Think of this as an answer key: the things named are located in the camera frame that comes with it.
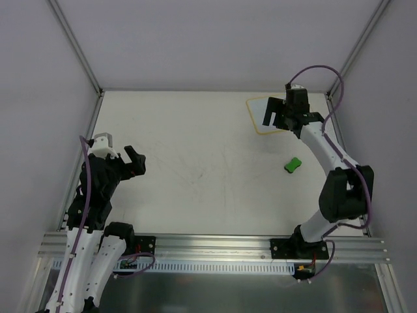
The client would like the yellow framed whiteboard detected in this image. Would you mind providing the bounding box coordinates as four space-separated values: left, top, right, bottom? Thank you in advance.
246 95 283 135

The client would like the green whiteboard eraser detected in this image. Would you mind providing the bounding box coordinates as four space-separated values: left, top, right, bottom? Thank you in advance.
284 157 302 173

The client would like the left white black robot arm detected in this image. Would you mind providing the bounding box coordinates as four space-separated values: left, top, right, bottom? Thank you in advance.
44 145 146 312

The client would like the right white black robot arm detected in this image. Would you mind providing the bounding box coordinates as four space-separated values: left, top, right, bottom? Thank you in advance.
263 87 374 260

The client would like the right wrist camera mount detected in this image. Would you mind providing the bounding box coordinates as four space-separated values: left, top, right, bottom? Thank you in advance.
289 83 306 91

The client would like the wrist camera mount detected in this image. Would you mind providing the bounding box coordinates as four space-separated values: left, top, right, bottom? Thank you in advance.
289 83 306 91
90 132 119 159

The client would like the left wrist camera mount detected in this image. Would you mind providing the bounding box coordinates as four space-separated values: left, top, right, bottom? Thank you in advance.
90 132 119 159

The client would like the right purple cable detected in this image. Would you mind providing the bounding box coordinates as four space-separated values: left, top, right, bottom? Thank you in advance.
288 65 372 229

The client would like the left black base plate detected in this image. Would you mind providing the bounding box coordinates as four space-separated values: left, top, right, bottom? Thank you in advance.
128 235 156 254

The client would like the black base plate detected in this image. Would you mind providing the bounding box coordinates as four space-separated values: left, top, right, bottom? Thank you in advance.
269 238 329 260
128 235 156 254

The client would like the aluminium mounting rail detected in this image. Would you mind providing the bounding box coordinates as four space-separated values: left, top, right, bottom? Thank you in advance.
37 231 390 263

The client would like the white slotted cable duct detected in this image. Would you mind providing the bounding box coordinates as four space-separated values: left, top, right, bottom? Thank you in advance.
51 258 295 276

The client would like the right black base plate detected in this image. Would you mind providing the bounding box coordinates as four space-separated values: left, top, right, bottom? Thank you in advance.
269 238 329 260

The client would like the right aluminium frame post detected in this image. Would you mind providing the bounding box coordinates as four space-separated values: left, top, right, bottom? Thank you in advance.
338 0 392 80

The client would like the aluminium frame post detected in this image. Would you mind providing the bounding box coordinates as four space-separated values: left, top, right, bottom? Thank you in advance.
46 0 103 97
338 0 392 80

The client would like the left aluminium frame post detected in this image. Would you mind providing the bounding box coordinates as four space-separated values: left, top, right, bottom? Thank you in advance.
46 0 103 97

